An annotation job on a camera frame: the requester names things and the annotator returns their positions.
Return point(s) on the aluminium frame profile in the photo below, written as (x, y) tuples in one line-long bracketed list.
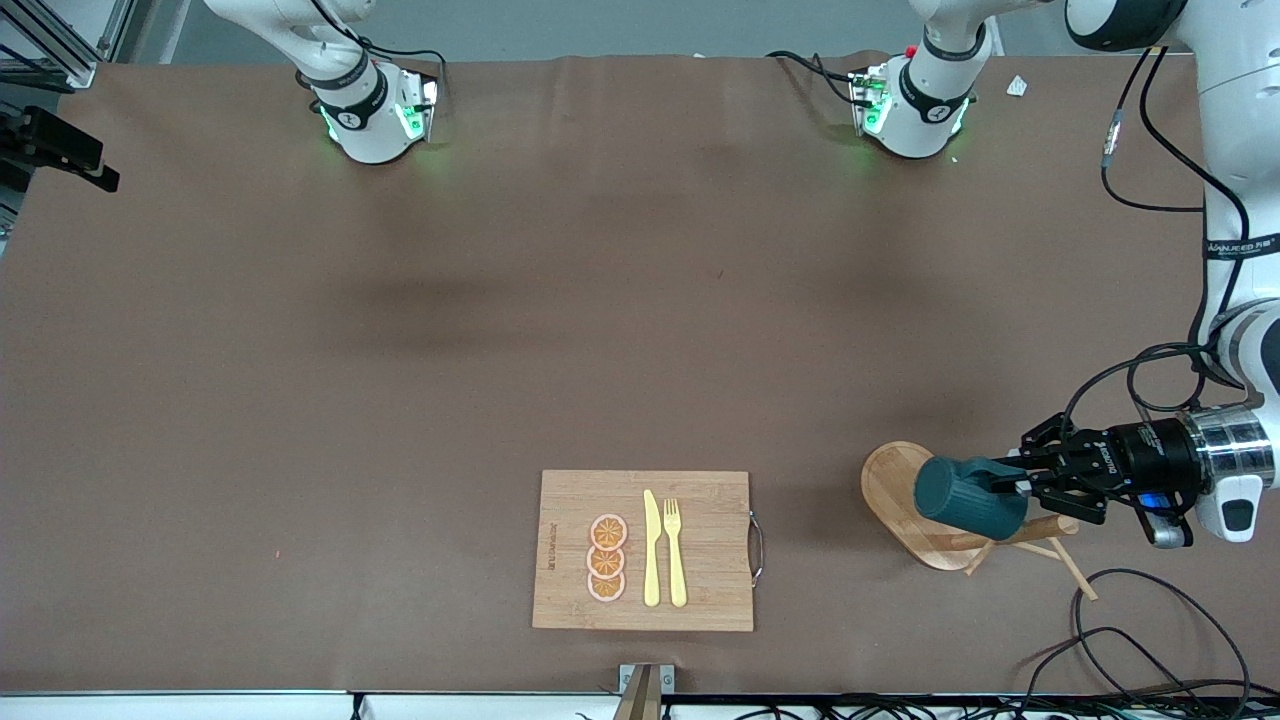
[(80, 72)]

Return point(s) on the yellow plastic fork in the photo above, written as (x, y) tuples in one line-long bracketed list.
[(677, 570)]

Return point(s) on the metal table edge bracket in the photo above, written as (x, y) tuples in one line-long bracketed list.
[(645, 690)]

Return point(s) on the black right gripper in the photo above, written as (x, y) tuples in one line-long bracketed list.
[(62, 138)]

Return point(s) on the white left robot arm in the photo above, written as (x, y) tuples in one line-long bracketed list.
[(1235, 150)]

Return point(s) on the white paper scrap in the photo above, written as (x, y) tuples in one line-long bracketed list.
[(1017, 86)]

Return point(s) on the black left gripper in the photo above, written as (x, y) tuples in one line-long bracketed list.
[(1142, 457)]

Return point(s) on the dark green ribbed cup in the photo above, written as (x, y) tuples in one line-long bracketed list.
[(960, 500)]

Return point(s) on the wooden cutting board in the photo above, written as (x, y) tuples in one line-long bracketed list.
[(700, 560)]

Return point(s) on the orange slice toy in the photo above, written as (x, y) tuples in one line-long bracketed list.
[(608, 532), (605, 563)]

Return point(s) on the wooden mug rack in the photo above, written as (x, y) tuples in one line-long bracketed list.
[(890, 480)]

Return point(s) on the yellow plastic knife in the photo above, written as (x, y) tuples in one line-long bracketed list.
[(652, 560)]

